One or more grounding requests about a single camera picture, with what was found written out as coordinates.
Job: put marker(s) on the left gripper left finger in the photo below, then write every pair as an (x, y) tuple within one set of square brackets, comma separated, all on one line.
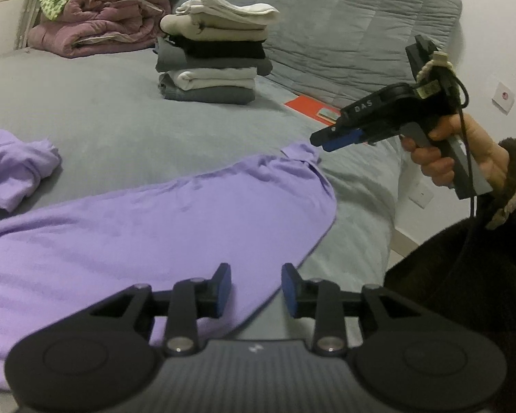
[(102, 355)]

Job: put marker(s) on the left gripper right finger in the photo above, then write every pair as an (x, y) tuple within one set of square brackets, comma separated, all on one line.
[(406, 356)]

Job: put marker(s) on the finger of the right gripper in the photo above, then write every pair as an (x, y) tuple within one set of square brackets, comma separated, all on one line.
[(335, 143), (321, 136)]

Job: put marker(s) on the purple pants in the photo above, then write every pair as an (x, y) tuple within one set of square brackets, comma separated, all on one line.
[(255, 215)]

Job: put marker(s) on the stack of folded clothes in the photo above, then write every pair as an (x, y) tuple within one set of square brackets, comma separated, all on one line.
[(211, 51)]

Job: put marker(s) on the person right hand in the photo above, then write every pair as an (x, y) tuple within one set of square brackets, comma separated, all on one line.
[(491, 158)]

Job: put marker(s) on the orange red book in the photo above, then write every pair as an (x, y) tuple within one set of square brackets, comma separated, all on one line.
[(314, 109)]

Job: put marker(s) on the grey quilted headboard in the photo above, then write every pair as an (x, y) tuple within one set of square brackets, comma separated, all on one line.
[(338, 51)]

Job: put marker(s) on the pink folded quilt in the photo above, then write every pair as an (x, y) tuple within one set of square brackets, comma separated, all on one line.
[(89, 27)]

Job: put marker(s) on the grey right curtain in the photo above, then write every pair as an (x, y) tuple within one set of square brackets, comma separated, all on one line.
[(30, 13)]

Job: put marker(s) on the white wall switch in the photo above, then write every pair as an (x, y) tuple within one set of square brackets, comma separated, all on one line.
[(503, 98)]

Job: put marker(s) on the white wall socket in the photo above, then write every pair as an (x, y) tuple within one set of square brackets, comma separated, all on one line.
[(421, 194)]

